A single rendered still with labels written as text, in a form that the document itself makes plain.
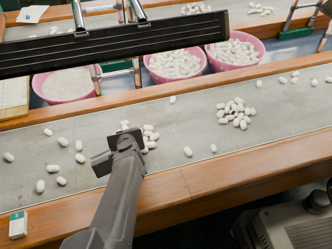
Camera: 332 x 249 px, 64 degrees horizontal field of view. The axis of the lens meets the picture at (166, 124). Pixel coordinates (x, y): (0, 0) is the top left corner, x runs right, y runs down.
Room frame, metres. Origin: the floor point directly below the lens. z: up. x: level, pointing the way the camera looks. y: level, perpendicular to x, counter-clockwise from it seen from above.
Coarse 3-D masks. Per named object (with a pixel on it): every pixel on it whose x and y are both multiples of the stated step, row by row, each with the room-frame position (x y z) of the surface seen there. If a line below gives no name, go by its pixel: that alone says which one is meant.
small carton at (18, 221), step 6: (24, 210) 0.26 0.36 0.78; (12, 216) 0.24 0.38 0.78; (18, 216) 0.24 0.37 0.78; (24, 216) 0.24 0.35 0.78; (12, 222) 0.23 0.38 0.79; (18, 222) 0.23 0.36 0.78; (24, 222) 0.23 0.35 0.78; (12, 228) 0.21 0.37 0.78; (18, 228) 0.22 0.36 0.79; (24, 228) 0.22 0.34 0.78; (12, 234) 0.20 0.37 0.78; (18, 234) 0.20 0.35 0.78; (24, 234) 0.20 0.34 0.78
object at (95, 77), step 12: (132, 0) 0.70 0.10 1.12; (132, 12) 0.75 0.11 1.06; (144, 12) 0.66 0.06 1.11; (84, 24) 0.72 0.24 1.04; (84, 36) 0.55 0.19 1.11; (132, 60) 0.76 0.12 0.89; (120, 72) 0.74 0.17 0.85; (132, 72) 0.75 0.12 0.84; (96, 84) 0.71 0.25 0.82; (96, 96) 0.71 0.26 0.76
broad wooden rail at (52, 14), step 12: (96, 0) 1.43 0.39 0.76; (108, 0) 1.44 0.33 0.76; (144, 0) 1.44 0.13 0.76; (156, 0) 1.45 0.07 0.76; (168, 0) 1.45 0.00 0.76; (180, 0) 1.46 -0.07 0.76; (192, 0) 1.49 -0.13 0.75; (12, 12) 1.29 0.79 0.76; (48, 12) 1.30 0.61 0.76; (60, 12) 1.30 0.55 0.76; (72, 12) 1.30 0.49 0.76; (96, 12) 1.32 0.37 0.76; (108, 12) 1.34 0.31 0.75; (12, 24) 1.19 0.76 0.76; (24, 24) 1.21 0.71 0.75
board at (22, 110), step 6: (6, 108) 0.62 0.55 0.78; (12, 108) 0.62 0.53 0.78; (18, 108) 0.62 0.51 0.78; (24, 108) 0.62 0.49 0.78; (0, 114) 0.59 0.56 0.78; (6, 114) 0.59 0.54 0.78; (12, 114) 0.59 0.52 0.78; (18, 114) 0.59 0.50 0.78; (24, 114) 0.60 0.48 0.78; (0, 120) 0.57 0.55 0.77
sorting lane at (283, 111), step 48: (192, 96) 0.73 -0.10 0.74; (240, 96) 0.74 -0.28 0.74; (288, 96) 0.75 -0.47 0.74; (0, 144) 0.49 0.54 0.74; (48, 144) 0.50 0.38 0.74; (96, 144) 0.50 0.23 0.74; (192, 144) 0.51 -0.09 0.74; (240, 144) 0.51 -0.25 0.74; (0, 192) 0.33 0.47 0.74; (48, 192) 0.33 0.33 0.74
